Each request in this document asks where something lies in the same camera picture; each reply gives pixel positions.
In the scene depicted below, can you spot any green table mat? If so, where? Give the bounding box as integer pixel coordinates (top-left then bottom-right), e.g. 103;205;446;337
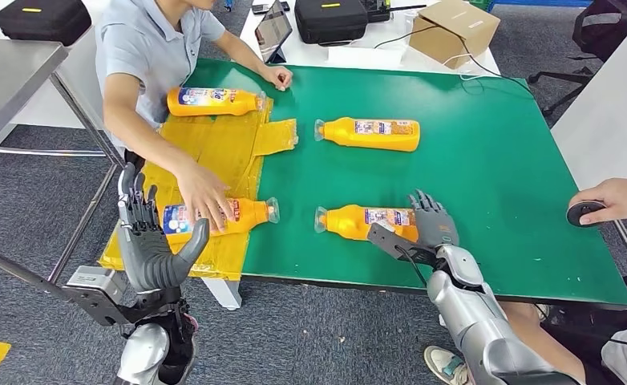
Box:
180;58;627;311

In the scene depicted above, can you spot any yellow taped cardboard sheet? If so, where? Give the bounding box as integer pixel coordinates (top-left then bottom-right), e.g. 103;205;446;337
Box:
98;98;275;282

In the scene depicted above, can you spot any person's hand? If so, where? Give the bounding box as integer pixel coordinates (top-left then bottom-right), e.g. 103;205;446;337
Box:
568;177;627;227

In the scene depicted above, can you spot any white cable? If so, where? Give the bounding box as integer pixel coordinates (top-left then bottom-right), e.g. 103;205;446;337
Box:
442;51;484;81

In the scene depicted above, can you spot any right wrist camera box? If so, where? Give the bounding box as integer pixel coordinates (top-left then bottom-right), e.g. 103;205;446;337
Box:
366;221;439;267

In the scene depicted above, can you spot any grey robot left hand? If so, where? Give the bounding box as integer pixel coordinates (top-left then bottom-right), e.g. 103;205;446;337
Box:
116;161;211;294

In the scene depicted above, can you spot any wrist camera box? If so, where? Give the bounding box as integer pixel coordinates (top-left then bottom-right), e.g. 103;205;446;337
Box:
63;264;134;328
366;221;439;267

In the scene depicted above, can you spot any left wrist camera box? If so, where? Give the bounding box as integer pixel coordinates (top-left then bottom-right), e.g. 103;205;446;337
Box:
63;264;134;328

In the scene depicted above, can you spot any black office chair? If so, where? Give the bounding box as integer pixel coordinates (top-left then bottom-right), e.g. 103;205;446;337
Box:
527;0;627;117

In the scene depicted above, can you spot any person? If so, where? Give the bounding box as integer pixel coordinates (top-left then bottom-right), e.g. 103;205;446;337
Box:
94;0;294;235
423;177;627;385

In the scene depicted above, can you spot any orange detergent bottle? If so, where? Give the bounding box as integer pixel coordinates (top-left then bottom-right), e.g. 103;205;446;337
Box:
313;116;422;153
313;204;421;244
162;197;281;246
166;86;268;118

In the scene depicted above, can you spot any black round object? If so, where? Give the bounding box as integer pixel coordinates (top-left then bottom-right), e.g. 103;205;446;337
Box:
566;200;608;229

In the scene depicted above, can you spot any grey steel table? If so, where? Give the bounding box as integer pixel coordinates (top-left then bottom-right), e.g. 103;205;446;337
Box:
0;38;128;302

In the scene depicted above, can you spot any white table with metal legs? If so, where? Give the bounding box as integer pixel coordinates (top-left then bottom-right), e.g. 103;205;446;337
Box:
549;15;627;267

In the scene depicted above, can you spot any person's right hand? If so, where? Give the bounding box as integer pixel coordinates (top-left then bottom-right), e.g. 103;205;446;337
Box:
175;161;236;235

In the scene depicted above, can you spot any black tablet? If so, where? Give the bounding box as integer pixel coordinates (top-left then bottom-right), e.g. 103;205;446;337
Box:
253;0;295;65

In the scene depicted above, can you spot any black case with yellow label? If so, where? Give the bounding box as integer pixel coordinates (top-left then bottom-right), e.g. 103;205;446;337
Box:
293;0;370;45
0;0;92;47

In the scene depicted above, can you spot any brown cardboard box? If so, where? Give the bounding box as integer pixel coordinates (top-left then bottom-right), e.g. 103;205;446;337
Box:
409;0;501;70

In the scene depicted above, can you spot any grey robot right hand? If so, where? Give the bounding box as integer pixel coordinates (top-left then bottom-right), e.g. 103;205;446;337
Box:
407;189;460;251

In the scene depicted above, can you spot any person's left hand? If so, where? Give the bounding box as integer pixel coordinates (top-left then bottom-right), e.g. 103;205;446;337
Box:
260;65;294;92

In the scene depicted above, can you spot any small yellow taped piece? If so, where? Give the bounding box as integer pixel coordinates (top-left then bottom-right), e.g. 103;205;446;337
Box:
253;117;298;156

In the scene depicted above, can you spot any black cable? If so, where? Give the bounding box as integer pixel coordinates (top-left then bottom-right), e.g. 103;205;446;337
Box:
374;23;530;94

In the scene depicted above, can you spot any black radio with antenna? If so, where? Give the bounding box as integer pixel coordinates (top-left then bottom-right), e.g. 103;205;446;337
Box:
363;0;427;23

